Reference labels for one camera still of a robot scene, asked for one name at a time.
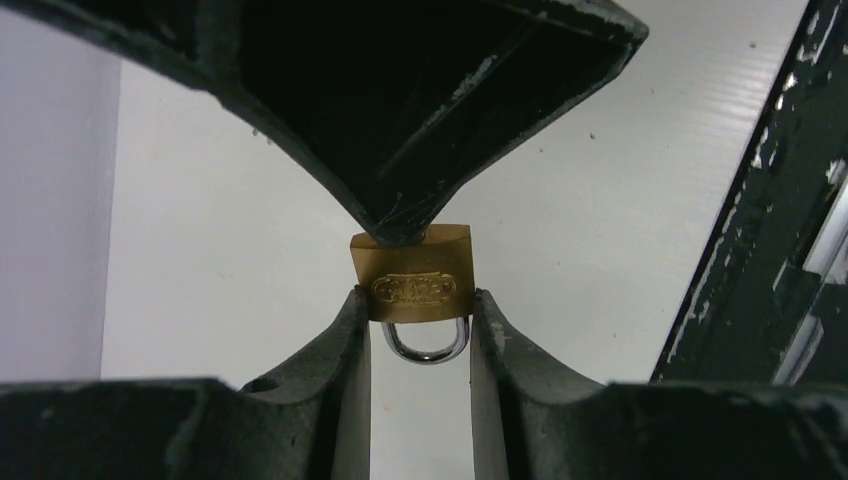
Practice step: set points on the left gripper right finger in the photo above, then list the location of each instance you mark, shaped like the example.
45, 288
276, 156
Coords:
533, 417

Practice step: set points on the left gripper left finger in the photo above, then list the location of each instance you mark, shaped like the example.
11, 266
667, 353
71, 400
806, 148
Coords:
307, 418

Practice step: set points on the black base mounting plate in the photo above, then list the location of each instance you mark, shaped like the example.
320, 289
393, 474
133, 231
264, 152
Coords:
750, 292

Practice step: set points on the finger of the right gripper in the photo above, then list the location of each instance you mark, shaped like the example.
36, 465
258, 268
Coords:
392, 106

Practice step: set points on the small brass padlock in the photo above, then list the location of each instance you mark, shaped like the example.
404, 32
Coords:
429, 281

